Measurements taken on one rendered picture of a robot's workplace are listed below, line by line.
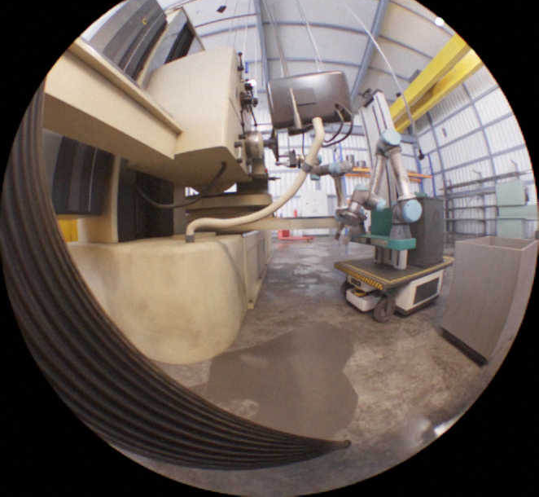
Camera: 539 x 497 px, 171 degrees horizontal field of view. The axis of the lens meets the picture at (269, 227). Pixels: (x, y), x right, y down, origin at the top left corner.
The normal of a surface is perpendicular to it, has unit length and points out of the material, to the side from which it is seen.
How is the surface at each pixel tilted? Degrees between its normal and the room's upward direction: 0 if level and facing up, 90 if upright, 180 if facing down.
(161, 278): 90
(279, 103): 109
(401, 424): 0
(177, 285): 90
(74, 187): 90
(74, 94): 90
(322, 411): 0
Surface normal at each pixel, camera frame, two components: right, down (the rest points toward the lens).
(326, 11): 0.02, 0.99
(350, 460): -0.04, -1.00
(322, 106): -0.30, 0.36
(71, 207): 1.00, -0.03
